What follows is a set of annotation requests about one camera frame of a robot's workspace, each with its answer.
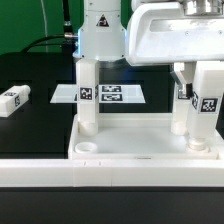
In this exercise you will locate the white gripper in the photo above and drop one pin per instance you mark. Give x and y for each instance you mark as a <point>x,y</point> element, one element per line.
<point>181,31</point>

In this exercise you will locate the white desk top tray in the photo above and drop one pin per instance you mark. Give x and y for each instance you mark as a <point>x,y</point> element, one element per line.
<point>137,136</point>

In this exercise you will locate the white tag mat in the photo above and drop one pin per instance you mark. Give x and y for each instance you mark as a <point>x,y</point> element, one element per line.
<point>106,94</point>

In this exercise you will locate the white front fence bar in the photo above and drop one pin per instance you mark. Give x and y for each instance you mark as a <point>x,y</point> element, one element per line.
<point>110,173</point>

